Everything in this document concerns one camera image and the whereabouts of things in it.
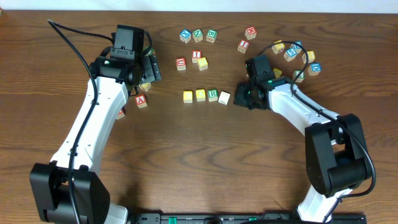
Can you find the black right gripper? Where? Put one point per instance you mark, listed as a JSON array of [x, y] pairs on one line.
[[244, 98]]

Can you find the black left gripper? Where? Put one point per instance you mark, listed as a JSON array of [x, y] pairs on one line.
[[152, 68]]

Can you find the blue L block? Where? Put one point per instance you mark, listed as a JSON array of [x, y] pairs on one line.
[[224, 98]]

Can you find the green R block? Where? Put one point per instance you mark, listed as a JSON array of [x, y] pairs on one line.
[[212, 95]]

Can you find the yellow C block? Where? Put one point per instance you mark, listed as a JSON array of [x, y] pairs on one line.
[[187, 96]]

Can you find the yellow o block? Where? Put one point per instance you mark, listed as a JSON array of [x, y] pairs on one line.
[[277, 72], [200, 95]]

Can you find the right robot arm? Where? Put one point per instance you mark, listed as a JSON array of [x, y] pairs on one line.
[[337, 158]]

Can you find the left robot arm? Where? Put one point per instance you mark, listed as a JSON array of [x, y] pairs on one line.
[[69, 186]]

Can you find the yellow G block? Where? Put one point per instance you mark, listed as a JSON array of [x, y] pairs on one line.
[[145, 86]]

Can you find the red A block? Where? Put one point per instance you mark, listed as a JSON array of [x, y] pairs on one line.
[[141, 101]]

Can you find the red U block middle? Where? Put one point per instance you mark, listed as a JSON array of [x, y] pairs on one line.
[[181, 64]]

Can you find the red u block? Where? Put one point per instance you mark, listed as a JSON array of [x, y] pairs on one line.
[[121, 114], [181, 64]]

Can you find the red i block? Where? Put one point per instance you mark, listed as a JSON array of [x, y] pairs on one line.
[[196, 54], [243, 46]]

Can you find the blue X block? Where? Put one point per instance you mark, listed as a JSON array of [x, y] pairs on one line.
[[185, 36]]

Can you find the red I block right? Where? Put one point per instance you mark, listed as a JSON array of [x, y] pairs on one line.
[[243, 46]]

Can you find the yellow S block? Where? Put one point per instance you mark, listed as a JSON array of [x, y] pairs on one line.
[[202, 63]]

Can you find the red U block front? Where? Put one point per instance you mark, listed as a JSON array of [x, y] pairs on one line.
[[121, 114]]

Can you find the yellow W block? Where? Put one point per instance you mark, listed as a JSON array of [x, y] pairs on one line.
[[278, 47]]

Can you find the green 7 block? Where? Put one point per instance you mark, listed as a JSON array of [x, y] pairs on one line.
[[298, 76]]

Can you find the blue 5 block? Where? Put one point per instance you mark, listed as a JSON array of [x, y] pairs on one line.
[[290, 54]]

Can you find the green N block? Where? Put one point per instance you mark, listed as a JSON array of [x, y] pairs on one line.
[[197, 35]]

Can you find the red W block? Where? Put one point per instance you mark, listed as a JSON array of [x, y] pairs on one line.
[[250, 33]]

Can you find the blue D block upper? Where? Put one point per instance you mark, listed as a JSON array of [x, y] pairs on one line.
[[297, 46]]

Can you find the blue d block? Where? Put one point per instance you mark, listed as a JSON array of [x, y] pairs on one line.
[[314, 69], [297, 46]]

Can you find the blue D block lower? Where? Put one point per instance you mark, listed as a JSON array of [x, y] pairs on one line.
[[314, 69]]

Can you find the green B block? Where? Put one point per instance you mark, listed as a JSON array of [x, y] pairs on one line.
[[211, 35]]

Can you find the yellow 8 block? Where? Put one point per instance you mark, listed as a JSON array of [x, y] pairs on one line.
[[308, 57]]

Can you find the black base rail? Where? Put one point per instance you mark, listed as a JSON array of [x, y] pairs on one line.
[[156, 218]]

